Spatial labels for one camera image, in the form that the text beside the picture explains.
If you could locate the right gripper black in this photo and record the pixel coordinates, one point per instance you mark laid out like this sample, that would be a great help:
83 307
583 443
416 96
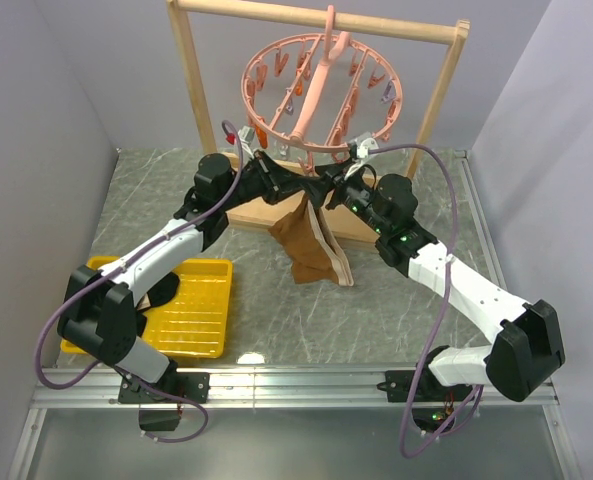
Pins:
337 183

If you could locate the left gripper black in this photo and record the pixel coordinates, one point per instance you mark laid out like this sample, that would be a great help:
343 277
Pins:
278 181

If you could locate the brown underwear beige waistband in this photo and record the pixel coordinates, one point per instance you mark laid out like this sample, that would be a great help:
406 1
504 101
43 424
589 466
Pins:
311 246

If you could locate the pink round clip hanger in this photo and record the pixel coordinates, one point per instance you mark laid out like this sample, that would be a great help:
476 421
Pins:
293 116

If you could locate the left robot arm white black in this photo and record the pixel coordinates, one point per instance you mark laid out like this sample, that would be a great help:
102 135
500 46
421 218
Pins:
217 188

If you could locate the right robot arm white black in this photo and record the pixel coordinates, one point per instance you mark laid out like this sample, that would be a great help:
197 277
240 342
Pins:
525 343

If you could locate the black underwear in tray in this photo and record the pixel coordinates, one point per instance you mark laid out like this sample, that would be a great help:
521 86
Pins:
158 295

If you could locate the yellow plastic tray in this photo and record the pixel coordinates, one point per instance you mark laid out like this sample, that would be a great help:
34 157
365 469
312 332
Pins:
192 325

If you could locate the wooden hanging rack frame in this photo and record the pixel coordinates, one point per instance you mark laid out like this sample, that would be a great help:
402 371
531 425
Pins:
454 38

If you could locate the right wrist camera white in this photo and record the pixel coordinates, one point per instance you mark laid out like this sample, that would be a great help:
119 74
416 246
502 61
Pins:
362 149

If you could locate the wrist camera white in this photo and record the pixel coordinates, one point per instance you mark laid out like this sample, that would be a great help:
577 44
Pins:
362 149
246 135

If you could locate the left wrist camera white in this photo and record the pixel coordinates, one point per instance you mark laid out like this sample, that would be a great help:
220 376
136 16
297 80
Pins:
246 135

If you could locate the aluminium rail frame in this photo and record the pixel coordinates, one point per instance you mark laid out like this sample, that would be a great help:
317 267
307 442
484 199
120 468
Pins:
295 394

